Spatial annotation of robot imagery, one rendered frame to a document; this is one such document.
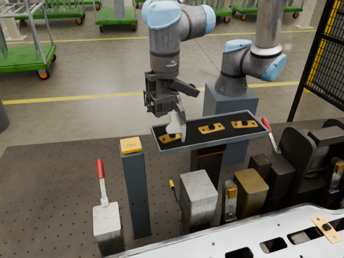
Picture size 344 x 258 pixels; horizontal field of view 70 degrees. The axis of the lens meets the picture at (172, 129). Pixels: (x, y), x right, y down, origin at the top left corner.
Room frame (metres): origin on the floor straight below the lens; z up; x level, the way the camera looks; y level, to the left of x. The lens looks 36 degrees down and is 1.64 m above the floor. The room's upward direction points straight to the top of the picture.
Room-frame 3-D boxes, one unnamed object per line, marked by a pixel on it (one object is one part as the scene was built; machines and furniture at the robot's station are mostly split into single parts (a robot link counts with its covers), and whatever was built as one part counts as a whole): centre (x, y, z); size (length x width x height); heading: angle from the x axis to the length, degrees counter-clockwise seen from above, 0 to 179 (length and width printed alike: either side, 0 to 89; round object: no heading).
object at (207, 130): (0.66, -0.13, 1.17); 0.08 x 0.04 x 0.01; 111
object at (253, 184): (0.52, -0.23, 0.89); 0.12 x 0.08 x 0.38; 16
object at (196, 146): (0.66, -0.12, 1.16); 0.37 x 0.14 x 0.02; 106
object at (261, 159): (0.58, -0.29, 0.90); 0.05 x 0.05 x 0.40; 16
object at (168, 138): (0.62, 0.00, 1.17); 0.08 x 0.04 x 0.01; 121
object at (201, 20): (0.69, -0.04, 1.49); 0.11 x 0.11 x 0.08; 43
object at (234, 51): (1.06, -0.29, 1.27); 0.13 x 0.12 x 0.14; 43
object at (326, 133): (0.63, -0.48, 0.95); 0.18 x 0.13 x 0.49; 106
